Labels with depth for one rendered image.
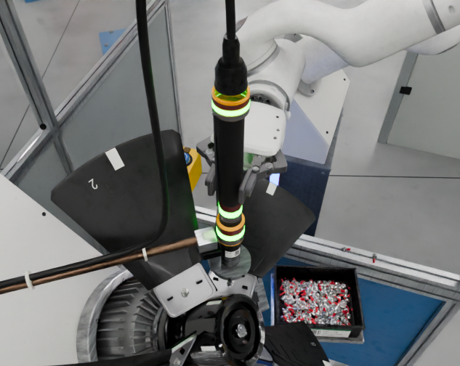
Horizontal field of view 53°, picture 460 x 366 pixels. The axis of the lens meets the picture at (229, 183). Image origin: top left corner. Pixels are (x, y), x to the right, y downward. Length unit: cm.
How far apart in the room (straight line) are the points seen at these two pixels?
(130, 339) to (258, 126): 43
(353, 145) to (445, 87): 59
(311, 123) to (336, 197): 128
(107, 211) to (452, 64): 212
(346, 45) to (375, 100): 251
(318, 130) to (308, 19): 66
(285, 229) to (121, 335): 37
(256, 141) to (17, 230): 46
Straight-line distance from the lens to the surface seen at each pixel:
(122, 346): 86
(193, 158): 122
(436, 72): 263
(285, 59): 79
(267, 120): 70
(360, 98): 322
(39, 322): 89
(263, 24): 73
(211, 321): 75
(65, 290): 92
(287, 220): 97
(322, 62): 128
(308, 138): 136
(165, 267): 77
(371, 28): 72
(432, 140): 291
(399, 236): 251
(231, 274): 78
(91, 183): 75
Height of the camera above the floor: 195
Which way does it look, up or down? 49 degrees down
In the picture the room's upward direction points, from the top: straight up
